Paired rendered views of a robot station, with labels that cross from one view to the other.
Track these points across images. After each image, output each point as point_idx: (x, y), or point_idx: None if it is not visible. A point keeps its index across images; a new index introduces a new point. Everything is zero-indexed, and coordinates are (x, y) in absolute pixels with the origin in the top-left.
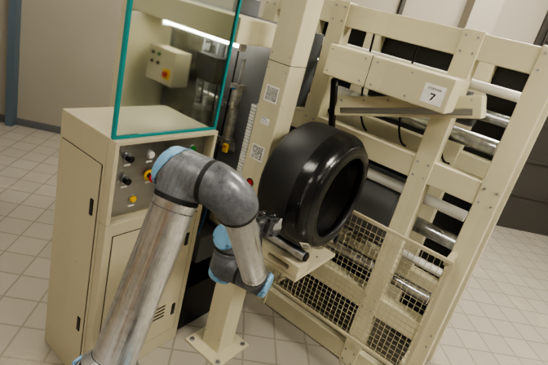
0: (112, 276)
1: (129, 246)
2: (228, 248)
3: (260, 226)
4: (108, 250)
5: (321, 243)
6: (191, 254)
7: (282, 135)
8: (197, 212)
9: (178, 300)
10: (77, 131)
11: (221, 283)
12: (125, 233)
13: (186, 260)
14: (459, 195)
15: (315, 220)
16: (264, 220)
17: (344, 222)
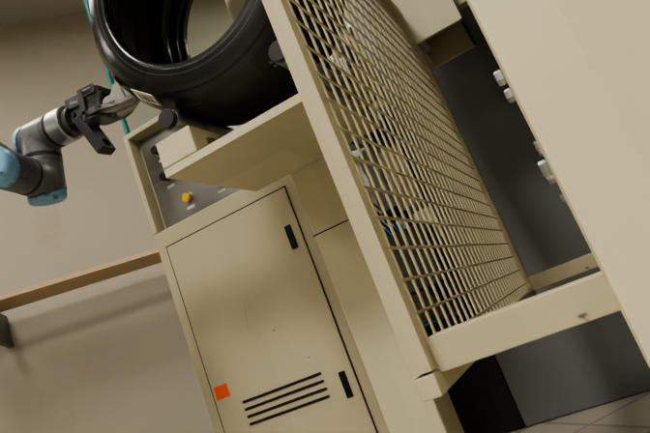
0: (190, 304)
1: (193, 258)
2: (16, 151)
3: (78, 109)
4: (170, 266)
5: (189, 75)
6: (324, 267)
7: None
8: (288, 187)
9: (349, 365)
10: None
11: (29, 204)
12: (180, 240)
13: (316, 278)
14: None
15: (112, 43)
16: (76, 98)
17: (246, 2)
